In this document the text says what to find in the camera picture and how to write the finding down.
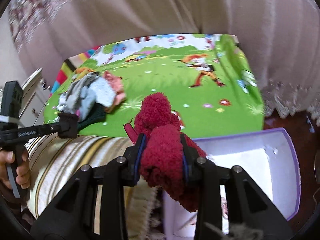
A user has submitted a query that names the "dark green knitted cloth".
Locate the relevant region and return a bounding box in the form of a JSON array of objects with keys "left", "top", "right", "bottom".
[{"left": 77, "top": 103, "right": 106, "bottom": 132}]

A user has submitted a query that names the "red fluffy sock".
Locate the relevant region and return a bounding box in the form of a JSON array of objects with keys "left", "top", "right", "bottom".
[{"left": 134, "top": 93, "right": 199, "bottom": 212}]

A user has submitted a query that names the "brown knitted cloth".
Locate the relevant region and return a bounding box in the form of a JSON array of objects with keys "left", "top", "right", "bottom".
[{"left": 57, "top": 112, "right": 79, "bottom": 139}]

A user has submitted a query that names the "person's left hand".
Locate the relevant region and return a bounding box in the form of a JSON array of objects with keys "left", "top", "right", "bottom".
[{"left": 0, "top": 149, "right": 31, "bottom": 190}]

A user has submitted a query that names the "white ornate cabinet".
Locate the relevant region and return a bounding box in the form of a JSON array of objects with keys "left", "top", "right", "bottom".
[{"left": 19, "top": 68, "right": 50, "bottom": 127}]

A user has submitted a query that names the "colourful cartoon play mat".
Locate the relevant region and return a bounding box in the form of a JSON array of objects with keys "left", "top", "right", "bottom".
[{"left": 44, "top": 34, "right": 264, "bottom": 138}]

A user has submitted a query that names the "pink embroidered towel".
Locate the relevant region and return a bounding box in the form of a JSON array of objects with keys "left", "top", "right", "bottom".
[{"left": 103, "top": 71, "right": 126, "bottom": 113}]

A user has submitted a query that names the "grey plush elephant toy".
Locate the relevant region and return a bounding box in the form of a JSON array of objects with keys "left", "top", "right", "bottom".
[{"left": 57, "top": 72, "right": 99, "bottom": 121}]

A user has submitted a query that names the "purple storage box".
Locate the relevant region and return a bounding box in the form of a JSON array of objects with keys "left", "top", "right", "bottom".
[{"left": 163, "top": 128, "right": 300, "bottom": 239}]

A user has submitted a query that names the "beige pink curtain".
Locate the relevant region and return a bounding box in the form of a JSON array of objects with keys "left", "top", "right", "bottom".
[{"left": 1, "top": 0, "right": 319, "bottom": 121}]

